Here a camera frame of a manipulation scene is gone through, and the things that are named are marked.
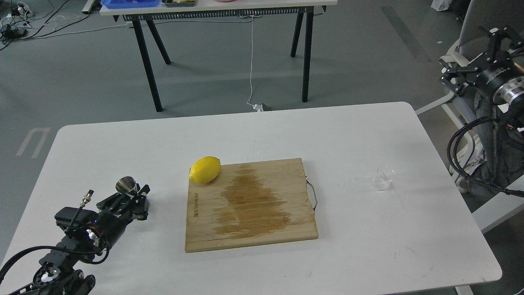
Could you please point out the yellow lemon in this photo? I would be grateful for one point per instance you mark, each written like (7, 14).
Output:
(205, 170)

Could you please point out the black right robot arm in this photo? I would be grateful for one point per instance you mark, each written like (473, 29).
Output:
(514, 111)

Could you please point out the wooden cutting board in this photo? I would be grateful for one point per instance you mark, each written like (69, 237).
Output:
(250, 204)

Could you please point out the clear glass measuring cup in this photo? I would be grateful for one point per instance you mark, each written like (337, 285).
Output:
(383, 178)

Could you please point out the blue plastic tray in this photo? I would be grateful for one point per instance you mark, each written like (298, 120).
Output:
(126, 4)

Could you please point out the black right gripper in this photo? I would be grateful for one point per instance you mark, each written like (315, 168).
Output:
(498, 51)

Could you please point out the dark tray with food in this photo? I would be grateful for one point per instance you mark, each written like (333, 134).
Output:
(178, 3)

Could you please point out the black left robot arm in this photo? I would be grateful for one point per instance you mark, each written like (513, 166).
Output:
(57, 274)

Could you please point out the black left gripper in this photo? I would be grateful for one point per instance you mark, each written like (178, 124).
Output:
(117, 211)

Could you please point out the person in grey clothes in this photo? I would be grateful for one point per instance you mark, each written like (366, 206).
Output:
(502, 142)

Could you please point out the steel double jigger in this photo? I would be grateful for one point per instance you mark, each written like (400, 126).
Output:
(126, 185)

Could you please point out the grey white office chair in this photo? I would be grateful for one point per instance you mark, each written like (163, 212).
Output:
(482, 16)

